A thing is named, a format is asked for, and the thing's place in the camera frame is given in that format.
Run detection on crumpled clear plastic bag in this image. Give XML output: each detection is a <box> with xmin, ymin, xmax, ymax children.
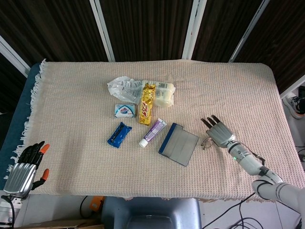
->
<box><xmin>106</xmin><ymin>75</ymin><xmax>143</xmax><ymax>105</ymax></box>

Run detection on left silver robot hand orange fingertips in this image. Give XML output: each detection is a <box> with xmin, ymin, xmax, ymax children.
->
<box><xmin>3</xmin><ymin>140</ymin><xmax>51</xmax><ymax>198</ymax></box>

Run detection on teal mattress pad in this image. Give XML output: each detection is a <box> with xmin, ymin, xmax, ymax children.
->
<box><xmin>0</xmin><ymin>63</ymin><xmax>42</xmax><ymax>190</ymax></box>

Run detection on long black cable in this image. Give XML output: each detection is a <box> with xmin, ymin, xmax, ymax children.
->
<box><xmin>199</xmin><ymin>192</ymin><xmax>255</xmax><ymax>229</ymax></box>

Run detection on white screen frame post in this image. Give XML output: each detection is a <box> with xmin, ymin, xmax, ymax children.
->
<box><xmin>89</xmin><ymin>0</ymin><xmax>116</xmax><ymax>62</ymax></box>
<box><xmin>182</xmin><ymin>0</ymin><xmax>207</xmax><ymax>60</ymax></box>
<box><xmin>228</xmin><ymin>0</ymin><xmax>271</xmax><ymax>63</ymax></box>
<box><xmin>0</xmin><ymin>35</ymin><xmax>31</xmax><ymax>77</ymax></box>
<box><xmin>280</xmin><ymin>75</ymin><xmax>305</xmax><ymax>100</ymax></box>

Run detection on white blue soap box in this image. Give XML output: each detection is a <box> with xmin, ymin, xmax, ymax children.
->
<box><xmin>113</xmin><ymin>104</ymin><xmax>137</xmax><ymax>119</ymax></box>

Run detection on brown cardboard box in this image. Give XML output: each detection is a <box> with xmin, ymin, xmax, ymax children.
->
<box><xmin>11</xmin><ymin>219</ymin><xmax>105</xmax><ymax>229</ymax></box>

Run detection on looped black cable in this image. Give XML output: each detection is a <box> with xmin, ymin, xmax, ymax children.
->
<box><xmin>80</xmin><ymin>195</ymin><xmax>91</xmax><ymax>219</ymax></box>

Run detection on grey orange sneaker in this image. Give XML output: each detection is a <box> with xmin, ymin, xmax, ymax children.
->
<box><xmin>282</xmin><ymin>95</ymin><xmax>305</xmax><ymax>119</ymax></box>

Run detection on cream rolls in clear wrap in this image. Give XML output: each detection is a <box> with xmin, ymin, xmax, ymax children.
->
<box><xmin>142</xmin><ymin>80</ymin><xmax>176</xmax><ymax>107</ymax></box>

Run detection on blue razor packet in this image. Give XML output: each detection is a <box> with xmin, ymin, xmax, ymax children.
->
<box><xmin>107</xmin><ymin>122</ymin><xmax>132</xmax><ymax>148</ymax></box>

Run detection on purple white toothpaste tube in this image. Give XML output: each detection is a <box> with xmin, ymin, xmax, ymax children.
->
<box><xmin>139</xmin><ymin>118</ymin><xmax>166</xmax><ymax>148</ymax></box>

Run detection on grey robot base shell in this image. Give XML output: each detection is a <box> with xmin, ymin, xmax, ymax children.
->
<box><xmin>101</xmin><ymin>197</ymin><xmax>202</xmax><ymax>229</ymax></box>

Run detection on beige waffle weave blanket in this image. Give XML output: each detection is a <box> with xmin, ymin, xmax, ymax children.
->
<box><xmin>10</xmin><ymin>59</ymin><xmax>300</xmax><ymax>203</ymax></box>

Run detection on thin-framed eyeglasses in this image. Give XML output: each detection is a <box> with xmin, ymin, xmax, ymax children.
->
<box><xmin>200</xmin><ymin>137</ymin><xmax>219</xmax><ymax>150</ymax></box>

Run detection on grey pouch with blue edge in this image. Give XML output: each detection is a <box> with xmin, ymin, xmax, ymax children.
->
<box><xmin>158</xmin><ymin>122</ymin><xmax>200</xmax><ymax>167</ymax></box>

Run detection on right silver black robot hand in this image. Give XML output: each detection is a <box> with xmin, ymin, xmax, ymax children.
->
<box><xmin>201</xmin><ymin>114</ymin><xmax>237</xmax><ymax>148</ymax></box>

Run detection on orange device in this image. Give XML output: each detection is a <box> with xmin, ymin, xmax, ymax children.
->
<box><xmin>89</xmin><ymin>196</ymin><xmax>105</xmax><ymax>212</ymax></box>

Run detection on gold foil snack pack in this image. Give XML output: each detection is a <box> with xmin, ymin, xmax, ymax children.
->
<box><xmin>138</xmin><ymin>83</ymin><xmax>157</xmax><ymax>126</ymax></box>

